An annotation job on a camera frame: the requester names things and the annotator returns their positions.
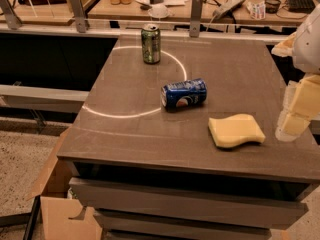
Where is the blue pepsi can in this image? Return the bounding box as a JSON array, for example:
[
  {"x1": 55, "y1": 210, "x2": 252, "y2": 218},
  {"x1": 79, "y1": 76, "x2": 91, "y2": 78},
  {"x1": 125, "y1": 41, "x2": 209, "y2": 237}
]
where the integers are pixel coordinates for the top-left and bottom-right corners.
[{"x1": 161, "y1": 78, "x2": 207, "y2": 109}]

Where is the metal bracket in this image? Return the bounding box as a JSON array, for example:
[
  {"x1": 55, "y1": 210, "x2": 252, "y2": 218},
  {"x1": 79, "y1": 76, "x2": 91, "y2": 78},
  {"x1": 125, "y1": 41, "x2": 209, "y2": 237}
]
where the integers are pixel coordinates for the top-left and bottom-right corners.
[
  {"x1": 189, "y1": 0, "x2": 203, "y2": 37},
  {"x1": 0, "y1": 0, "x2": 22, "y2": 30},
  {"x1": 69, "y1": 0, "x2": 88, "y2": 33}
]

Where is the white face mask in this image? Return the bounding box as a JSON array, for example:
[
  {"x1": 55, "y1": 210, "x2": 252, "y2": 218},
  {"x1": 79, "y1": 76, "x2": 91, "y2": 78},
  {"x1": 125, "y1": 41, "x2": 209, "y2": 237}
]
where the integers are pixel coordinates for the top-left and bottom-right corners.
[{"x1": 148, "y1": 4, "x2": 171, "y2": 19}]

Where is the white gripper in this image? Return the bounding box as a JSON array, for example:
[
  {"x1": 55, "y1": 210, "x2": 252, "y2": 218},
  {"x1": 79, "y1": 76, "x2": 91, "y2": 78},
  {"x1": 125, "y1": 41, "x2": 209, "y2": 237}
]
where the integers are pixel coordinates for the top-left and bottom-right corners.
[{"x1": 271, "y1": 4, "x2": 320, "y2": 142}]

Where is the metal bracket right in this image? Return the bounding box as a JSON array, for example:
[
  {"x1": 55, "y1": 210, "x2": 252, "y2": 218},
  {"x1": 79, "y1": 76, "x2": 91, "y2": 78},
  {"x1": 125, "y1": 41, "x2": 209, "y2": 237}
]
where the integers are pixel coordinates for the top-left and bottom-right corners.
[{"x1": 189, "y1": 0, "x2": 203, "y2": 37}]

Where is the yellow sponge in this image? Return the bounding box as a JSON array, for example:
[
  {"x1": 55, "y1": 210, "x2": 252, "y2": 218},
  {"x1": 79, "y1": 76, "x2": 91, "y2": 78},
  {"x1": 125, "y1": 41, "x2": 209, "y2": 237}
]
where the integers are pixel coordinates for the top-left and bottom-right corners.
[{"x1": 208, "y1": 114, "x2": 265, "y2": 148}]

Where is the grey power strip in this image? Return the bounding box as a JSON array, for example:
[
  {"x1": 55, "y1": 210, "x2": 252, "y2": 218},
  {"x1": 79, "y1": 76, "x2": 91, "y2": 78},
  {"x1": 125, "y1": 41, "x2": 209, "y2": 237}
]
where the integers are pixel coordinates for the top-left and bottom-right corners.
[{"x1": 213, "y1": 0, "x2": 245, "y2": 20}]

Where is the white printed packet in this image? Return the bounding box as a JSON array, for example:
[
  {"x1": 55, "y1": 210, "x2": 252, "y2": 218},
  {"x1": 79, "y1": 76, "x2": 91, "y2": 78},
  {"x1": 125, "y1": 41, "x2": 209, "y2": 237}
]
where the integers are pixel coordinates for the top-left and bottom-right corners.
[{"x1": 247, "y1": 2, "x2": 266, "y2": 20}]

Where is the metal bracket middle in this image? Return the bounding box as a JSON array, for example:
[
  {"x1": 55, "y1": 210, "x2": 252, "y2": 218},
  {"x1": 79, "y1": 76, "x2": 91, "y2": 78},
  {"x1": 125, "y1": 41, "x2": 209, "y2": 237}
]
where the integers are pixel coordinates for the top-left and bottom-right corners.
[{"x1": 69, "y1": 0, "x2": 88, "y2": 33}]

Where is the grey drawer cabinet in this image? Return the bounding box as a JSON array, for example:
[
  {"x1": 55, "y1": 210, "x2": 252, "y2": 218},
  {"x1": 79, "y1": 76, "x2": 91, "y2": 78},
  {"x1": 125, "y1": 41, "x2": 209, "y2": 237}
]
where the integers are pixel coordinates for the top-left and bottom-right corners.
[{"x1": 58, "y1": 36, "x2": 320, "y2": 240}]

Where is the green soda can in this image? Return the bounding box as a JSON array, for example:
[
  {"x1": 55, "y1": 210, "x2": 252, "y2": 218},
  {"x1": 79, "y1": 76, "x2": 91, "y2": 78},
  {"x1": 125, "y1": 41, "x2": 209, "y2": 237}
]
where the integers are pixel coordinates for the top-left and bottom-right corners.
[{"x1": 141, "y1": 23, "x2": 161, "y2": 64}]

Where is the black mesh cup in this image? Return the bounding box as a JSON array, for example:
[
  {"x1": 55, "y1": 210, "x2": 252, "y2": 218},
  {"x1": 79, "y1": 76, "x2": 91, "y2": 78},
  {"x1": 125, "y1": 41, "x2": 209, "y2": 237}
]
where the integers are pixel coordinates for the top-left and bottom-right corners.
[{"x1": 265, "y1": 0, "x2": 281, "y2": 14}]

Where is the black keyboard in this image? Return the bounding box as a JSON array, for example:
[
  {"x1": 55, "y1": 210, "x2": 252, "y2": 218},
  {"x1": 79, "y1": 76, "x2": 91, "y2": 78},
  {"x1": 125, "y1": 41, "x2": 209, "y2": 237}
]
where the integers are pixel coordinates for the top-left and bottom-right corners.
[{"x1": 286, "y1": 0, "x2": 315, "y2": 13}]

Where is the cardboard box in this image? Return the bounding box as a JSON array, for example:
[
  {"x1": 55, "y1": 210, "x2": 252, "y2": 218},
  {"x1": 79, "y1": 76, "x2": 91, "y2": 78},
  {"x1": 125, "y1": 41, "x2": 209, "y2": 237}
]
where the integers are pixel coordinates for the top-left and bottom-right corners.
[{"x1": 28, "y1": 130, "x2": 102, "y2": 240}]

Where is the metal bracket left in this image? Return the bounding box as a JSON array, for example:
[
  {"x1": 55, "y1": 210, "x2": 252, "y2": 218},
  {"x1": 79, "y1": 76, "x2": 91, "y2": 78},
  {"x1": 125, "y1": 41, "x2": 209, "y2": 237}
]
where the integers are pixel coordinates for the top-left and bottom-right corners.
[{"x1": 0, "y1": 0, "x2": 22, "y2": 30}]

